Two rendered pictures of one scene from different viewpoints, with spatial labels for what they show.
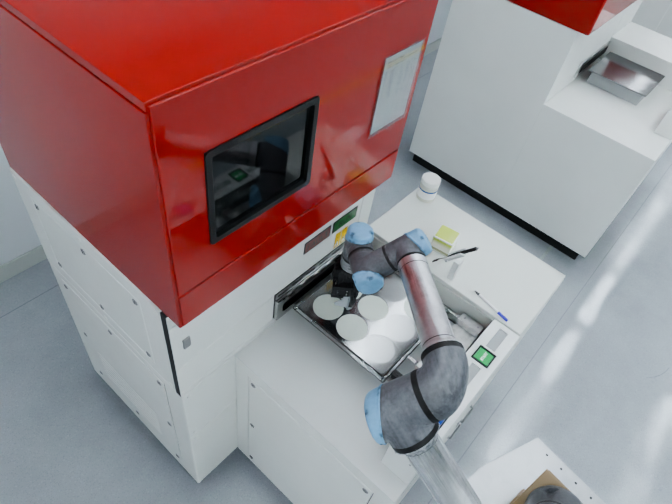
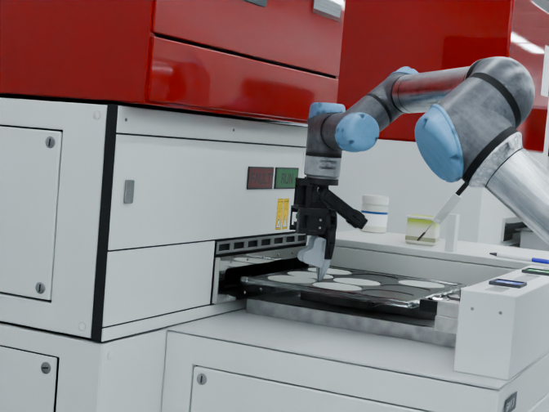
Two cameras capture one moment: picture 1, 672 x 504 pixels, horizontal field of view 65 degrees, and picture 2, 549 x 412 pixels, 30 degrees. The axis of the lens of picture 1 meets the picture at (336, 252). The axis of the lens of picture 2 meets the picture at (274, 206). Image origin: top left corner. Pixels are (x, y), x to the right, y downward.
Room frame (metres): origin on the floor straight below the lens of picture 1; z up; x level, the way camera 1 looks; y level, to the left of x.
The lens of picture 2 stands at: (-1.07, 0.30, 1.18)
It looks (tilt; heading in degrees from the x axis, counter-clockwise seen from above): 4 degrees down; 353
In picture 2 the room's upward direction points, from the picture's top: 5 degrees clockwise
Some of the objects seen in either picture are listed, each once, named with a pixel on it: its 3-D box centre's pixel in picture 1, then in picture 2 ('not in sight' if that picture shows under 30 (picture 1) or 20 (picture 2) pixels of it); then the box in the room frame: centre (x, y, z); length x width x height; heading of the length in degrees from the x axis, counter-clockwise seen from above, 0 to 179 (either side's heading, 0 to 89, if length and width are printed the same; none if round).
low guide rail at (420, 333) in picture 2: not in sight; (359, 323); (0.90, -0.14, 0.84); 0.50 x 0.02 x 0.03; 57
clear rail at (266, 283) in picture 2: (337, 342); (323, 292); (0.88, -0.06, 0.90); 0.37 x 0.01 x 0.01; 57
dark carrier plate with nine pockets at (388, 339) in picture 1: (373, 308); (356, 283); (1.04, -0.15, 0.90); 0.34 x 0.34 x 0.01; 57
